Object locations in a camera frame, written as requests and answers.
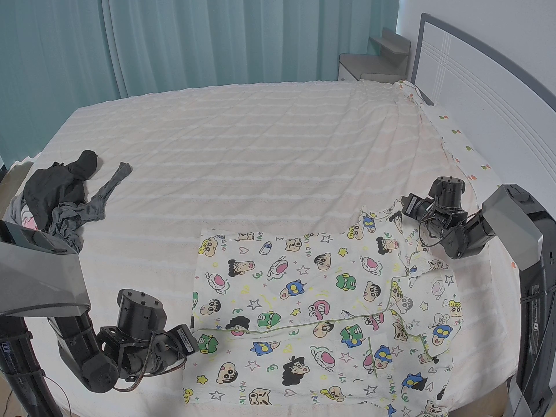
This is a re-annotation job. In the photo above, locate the grey bedside table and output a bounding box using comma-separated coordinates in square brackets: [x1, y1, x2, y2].
[339, 27, 412, 82]

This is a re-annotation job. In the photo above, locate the white heart print pillow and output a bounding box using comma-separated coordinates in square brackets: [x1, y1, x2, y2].
[393, 81, 500, 194]

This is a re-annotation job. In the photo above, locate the white printed pyjama top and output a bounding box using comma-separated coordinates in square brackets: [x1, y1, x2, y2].
[182, 198, 463, 417]

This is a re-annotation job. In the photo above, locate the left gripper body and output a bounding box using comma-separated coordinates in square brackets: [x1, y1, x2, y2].
[150, 324, 200, 370]

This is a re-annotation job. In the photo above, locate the blue-green curtain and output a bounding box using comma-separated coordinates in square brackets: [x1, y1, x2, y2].
[100, 0, 402, 101]
[0, 0, 127, 168]

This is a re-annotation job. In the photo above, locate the dark grey garment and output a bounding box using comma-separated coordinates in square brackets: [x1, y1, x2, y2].
[48, 162, 133, 255]

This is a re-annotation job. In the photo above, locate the bed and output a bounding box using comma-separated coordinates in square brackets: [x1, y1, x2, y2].
[0, 13, 556, 417]

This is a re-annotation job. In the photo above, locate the black garment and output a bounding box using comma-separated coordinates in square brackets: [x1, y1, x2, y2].
[23, 149, 98, 233]

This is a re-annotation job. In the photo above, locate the light grey garment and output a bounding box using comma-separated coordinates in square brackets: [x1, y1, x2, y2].
[9, 194, 31, 229]

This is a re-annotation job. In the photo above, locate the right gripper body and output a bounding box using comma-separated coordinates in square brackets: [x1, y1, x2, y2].
[403, 194, 435, 220]

